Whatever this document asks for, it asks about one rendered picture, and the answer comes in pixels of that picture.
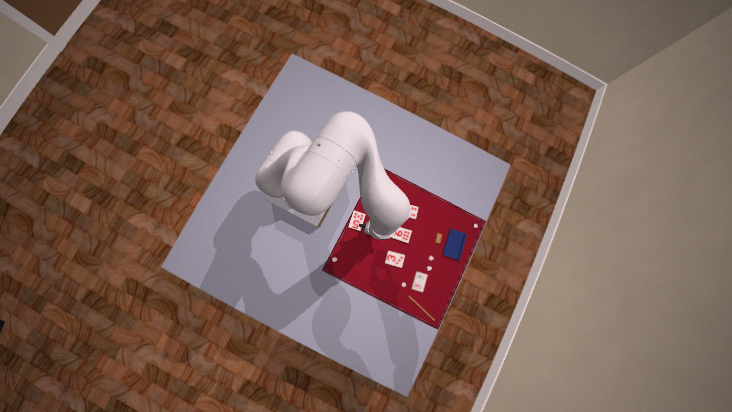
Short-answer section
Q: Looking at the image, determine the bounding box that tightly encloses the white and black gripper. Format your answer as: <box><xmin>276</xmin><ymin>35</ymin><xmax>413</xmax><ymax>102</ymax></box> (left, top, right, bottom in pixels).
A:
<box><xmin>359</xmin><ymin>221</ymin><xmax>370</xmax><ymax>235</ymax></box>

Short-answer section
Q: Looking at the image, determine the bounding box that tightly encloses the dark blue notebook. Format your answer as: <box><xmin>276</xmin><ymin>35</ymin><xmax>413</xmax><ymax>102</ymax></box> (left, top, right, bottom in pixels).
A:
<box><xmin>442</xmin><ymin>228</ymin><xmax>467</xmax><ymax>260</ymax></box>

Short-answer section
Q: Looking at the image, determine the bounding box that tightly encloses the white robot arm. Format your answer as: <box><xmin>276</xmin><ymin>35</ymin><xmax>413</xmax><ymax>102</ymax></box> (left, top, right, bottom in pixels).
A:
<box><xmin>255</xmin><ymin>111</ymin><xmax>412</xmax><ymax>239</ymax></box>

